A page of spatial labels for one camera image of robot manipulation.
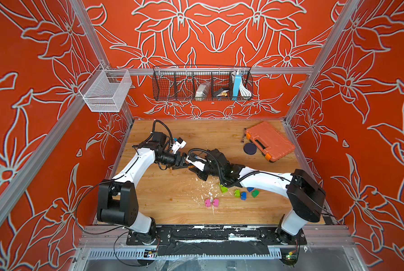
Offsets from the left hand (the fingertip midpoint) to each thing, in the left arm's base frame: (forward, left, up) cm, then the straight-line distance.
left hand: (189, 164), depth 79 cm
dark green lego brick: (-7, -34, -14) cm, 37 cm away
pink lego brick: (-13, -10, -14) cm, 22 cm away
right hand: (-1, +1, 0) cm, 1 cm away
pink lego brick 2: (-13, -14, -15) cm, 24 cm away
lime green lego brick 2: (-7, -25, -15) cm, 29 cm away
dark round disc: (+22, -35, -15) cm, 44 cm away
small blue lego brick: (-8, -27, -14) cm, 32 cm away
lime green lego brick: (-5, -17, -14) cm, 23 cm away
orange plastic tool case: (+24, -47, -10) cm, 54 cm away
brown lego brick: (-5, -1, +6) cm, 8 cm away
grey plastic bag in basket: (+40, -4, +16) cm, 43 cm away
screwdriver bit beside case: (+29, -31, -15) cm, 45 cm away
